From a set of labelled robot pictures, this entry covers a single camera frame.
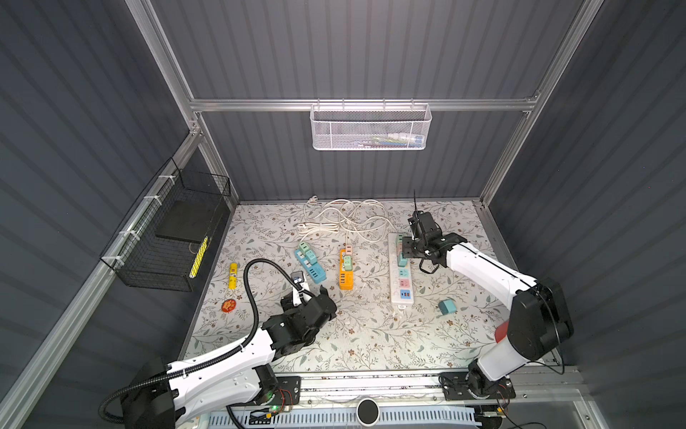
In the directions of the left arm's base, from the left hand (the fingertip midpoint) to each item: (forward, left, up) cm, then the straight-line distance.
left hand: (312, 291), depth 80 cm
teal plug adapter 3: (-3, -44, -9) cm, 45 cm away
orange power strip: (+8, -11, -9) cm, 17 cm away
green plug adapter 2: (+20, +4, -4) cm, 21 cm away
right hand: (+14, -34, +1) cm, 37 cm away
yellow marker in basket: (+3, +29, +15) cm, 33 cm away
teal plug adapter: (+16, +1, -5) cm, 17 cm away
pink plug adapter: (+18, -12, -5) cm, 22 cm away
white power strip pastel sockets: (+8, -30, -9) cm, 32 cm away
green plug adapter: (+13, -11, -4) cm, 18 cm away
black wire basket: (+8, +40, +15) cm, 44 cm away
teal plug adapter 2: (+13, -31, -6) cm, 34 cm away
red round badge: (+2, +29, -12) cm, 32 cm away
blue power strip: (+13, 0, -10) cm, 17 cm away
